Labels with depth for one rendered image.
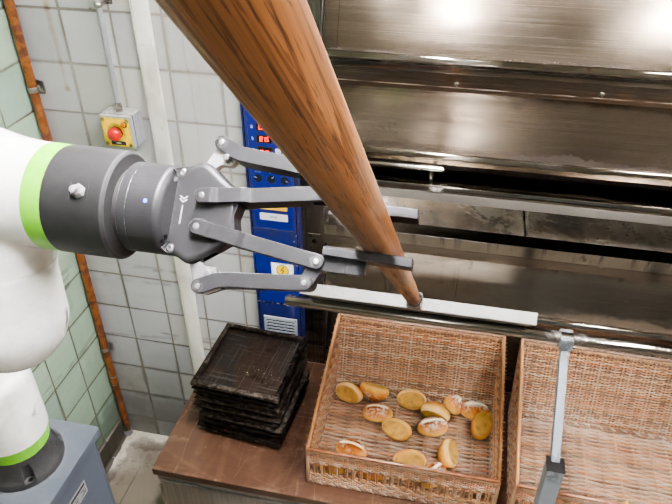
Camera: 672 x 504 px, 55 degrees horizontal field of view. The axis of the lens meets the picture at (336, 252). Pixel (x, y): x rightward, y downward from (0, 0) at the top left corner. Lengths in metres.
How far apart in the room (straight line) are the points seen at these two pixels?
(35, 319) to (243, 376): 1.43
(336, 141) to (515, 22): 1.49
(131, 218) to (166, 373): 2.17
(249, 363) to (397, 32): 1.08
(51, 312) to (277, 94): 0.50
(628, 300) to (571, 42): 0.81
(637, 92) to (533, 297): 0.68
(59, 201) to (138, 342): 2.09
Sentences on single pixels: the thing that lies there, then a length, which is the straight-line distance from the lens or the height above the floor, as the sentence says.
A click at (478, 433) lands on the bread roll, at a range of 2.13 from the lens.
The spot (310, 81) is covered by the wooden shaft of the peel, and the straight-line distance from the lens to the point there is 0.18.
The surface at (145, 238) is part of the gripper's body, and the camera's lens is 0.53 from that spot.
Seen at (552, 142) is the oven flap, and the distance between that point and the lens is 1.80.
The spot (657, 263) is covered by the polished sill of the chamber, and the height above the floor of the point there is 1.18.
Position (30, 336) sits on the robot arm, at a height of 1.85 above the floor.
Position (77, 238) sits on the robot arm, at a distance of 0.55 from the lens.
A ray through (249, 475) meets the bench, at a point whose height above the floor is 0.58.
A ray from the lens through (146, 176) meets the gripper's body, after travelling 0.54.
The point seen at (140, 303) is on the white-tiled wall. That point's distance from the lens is 2.47.
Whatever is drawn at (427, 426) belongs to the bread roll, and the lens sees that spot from 2.12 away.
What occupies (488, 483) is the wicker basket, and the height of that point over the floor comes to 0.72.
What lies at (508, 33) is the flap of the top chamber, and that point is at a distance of 1.70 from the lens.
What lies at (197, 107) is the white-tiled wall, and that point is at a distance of 1.94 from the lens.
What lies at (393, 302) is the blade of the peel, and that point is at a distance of 1.51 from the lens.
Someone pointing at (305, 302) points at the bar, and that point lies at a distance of 1.70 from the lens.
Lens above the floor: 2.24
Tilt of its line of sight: 35 degrees down
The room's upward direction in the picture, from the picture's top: straight up
